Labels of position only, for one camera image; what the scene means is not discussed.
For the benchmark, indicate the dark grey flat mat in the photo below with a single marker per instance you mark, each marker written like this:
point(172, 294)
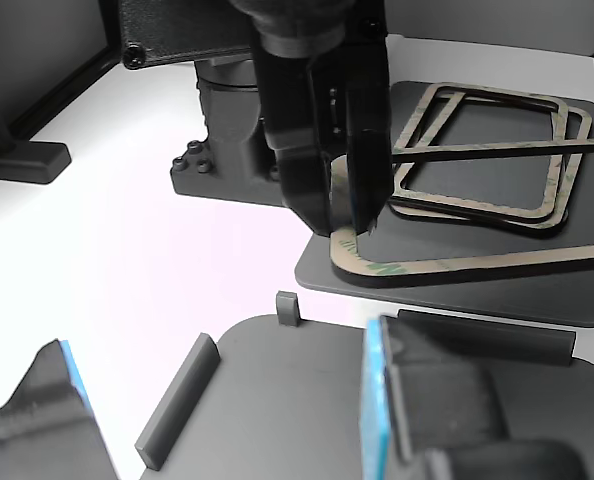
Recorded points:
point(477, 302)

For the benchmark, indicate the dark grey active gripper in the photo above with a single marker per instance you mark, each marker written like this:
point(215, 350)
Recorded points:
point(367, 25)

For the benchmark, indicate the black enclosure frame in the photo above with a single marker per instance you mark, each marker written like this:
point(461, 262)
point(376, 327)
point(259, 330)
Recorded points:
point(109, 30)

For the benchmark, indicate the black stand foot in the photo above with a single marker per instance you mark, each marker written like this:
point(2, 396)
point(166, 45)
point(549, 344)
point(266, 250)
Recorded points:
point(32, 160)

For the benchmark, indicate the beige taped rectangular frame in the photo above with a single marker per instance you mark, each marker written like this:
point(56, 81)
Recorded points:
point(427, 270)
point(556, 150)
point(582, 130)

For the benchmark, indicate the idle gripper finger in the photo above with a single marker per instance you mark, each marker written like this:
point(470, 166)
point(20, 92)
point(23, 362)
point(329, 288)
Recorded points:
point(427, 400)
point(42, 425)

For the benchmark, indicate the grey rectangular frame holder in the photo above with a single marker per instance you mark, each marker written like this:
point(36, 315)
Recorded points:
point(287, 380)

